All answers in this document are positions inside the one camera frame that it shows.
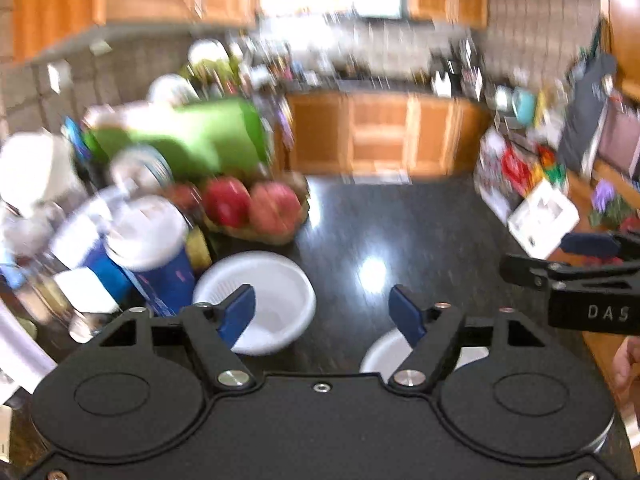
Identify teal mug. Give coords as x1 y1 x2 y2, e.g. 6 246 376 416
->
511 87 540 127

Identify blue and white packet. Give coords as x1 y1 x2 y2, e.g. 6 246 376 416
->
49 195 138 303

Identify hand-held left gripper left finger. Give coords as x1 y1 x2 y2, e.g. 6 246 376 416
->
95 284 257 392

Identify fruit basket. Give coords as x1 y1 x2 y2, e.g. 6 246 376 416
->
199 172 312 247

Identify wooden lower cabinets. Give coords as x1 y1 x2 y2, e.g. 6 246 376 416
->
284 89 495 180

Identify white plate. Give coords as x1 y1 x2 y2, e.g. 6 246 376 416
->
187 39 230 70
359 327 490 376

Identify red apple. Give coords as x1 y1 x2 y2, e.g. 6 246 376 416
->
248 182 304 237
202 176 252 229

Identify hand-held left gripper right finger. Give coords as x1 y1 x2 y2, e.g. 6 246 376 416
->
389 284 548 394

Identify green cutting board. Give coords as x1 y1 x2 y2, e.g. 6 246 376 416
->
84 97 270 177

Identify dark hanging bag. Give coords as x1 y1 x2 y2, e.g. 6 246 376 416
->
556 51 620 175

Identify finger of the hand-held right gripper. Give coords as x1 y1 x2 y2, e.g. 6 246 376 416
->
559 230 640 263
499 252 558 292

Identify blue paper cup with lid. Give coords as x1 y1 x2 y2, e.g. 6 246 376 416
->
102 195 197 318

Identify large white bowl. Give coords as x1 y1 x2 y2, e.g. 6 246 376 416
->
192 251 317 357

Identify white cardboard box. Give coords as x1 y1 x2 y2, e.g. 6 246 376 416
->
506 178 582 260

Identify red packaging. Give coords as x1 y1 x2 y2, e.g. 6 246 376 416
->
498 139 570 197

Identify person's right hand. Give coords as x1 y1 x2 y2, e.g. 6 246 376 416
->
613 336 640 403

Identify purple flowers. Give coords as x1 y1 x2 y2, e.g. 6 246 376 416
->
588 179 635 228

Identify white lidded container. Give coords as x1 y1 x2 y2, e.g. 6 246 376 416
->
0 131 86 218

